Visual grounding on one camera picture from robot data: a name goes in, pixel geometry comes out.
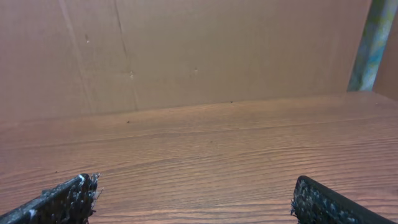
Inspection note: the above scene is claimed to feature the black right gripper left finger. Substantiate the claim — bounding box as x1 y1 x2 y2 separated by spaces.
1 173 100 224

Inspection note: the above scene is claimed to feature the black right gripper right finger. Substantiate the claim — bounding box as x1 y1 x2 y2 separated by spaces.
290 175 395 224

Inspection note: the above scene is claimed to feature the blue-green vertical post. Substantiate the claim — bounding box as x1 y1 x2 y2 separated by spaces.
348 0 397 91

